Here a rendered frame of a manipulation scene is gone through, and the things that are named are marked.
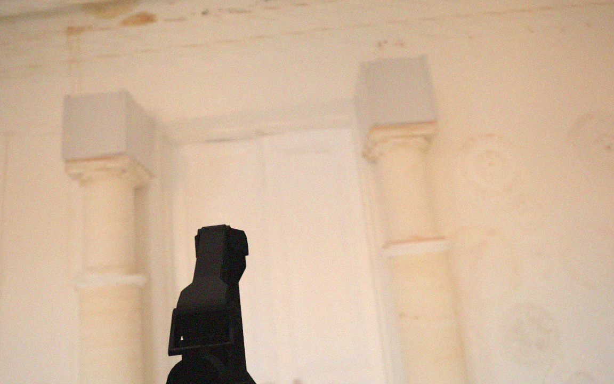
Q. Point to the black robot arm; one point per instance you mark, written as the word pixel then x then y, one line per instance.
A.
pixel 208 313

